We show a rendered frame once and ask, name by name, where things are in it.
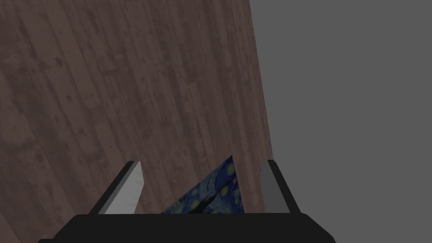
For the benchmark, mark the blue starry patterned cloth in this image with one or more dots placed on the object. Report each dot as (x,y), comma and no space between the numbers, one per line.
(216,193)

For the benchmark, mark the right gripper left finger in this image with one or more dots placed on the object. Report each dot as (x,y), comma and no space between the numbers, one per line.
(124,193)

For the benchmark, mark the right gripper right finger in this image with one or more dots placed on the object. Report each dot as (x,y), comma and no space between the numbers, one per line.
(274,192)

